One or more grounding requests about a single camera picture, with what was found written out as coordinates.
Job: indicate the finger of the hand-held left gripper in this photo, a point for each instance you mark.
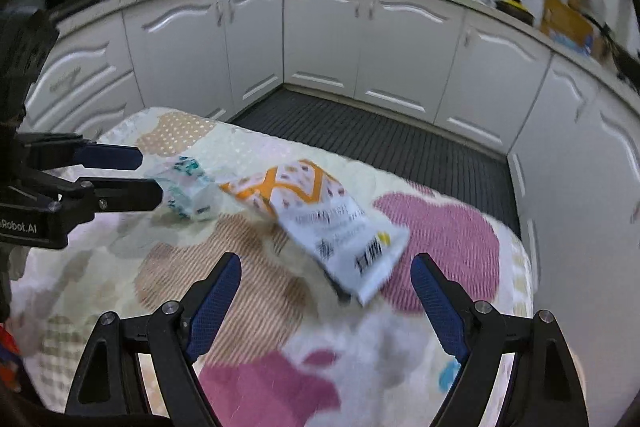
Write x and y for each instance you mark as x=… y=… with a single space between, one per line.
x=125 y=194
x=112 y=157

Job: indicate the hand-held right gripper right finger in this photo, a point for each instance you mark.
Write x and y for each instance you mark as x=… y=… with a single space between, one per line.
x=440 y=307

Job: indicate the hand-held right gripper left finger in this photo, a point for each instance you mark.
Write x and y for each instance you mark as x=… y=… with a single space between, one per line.
x=215 y=307

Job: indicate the orange white snack packet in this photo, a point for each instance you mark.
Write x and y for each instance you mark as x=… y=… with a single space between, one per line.
x=325 y=217

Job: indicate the patchwork printed blanket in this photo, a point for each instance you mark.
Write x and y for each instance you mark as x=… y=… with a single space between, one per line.
x=300 y=382

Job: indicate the black ribbed floor mat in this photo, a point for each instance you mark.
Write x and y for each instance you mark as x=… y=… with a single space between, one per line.
x=390 y=147

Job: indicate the white kitchen cabinets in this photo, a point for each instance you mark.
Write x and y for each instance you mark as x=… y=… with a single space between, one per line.
x=400 y=47

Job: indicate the blue plastic pack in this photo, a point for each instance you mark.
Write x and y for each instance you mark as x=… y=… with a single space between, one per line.
x=575 y=43

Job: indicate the black yellow pan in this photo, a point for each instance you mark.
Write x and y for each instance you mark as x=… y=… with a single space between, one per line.
x=515 y=9

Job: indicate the black wok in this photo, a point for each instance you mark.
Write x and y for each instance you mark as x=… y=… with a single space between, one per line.
x=625 y=57

